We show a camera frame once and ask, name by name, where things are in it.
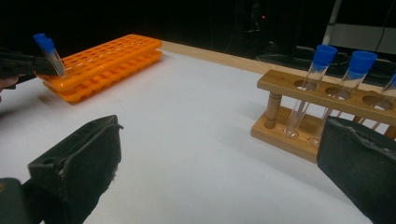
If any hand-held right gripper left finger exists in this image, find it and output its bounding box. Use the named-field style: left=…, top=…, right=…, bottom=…
left=27, top=114, right=124, bottom=224

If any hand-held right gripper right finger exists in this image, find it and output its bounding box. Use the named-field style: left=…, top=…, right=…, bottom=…
left=316, top=115, right=396, bottom=224

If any blue-capped clear test tube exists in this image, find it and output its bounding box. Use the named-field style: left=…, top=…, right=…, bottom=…
left=307, top=49, right=378, bottom=147
left=32, top=33, right=48, bottom=45
left=282, top=44, right=339, bottom=139
left=372, top=73, right=396, bottom=132
left=37, top=37, right=67, bottom=77

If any orange plastic tube rack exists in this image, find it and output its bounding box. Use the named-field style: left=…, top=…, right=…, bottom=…
left=36, top=33, right=164, bottom=105

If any wooden test tube rack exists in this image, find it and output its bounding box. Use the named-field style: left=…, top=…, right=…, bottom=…
left=250, top=68, right=396, bottom=165

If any white table sheet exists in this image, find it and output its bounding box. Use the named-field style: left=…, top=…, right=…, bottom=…
left=0, top=49, right=375, bottom=224

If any background table with white legs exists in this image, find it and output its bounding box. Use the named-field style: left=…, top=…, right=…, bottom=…
left=321, top=0, right=396, bottom=55

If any dark stand with red light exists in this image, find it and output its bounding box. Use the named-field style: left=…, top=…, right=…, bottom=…
left=248, top=0, right=274, bottom=35

